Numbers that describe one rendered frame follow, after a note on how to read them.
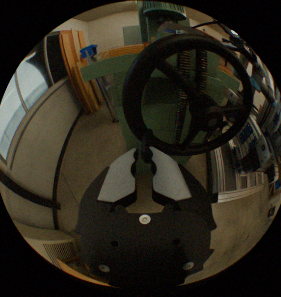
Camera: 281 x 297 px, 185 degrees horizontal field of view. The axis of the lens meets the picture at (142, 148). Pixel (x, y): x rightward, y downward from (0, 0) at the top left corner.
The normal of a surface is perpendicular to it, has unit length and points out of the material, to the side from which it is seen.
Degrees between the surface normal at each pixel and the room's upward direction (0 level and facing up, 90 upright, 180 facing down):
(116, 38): 90
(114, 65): 90
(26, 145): 90
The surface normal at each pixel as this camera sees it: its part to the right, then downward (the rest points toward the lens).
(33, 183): 1.00, -0.07
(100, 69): 0.01, 0.84
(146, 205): -0.05, -0.54
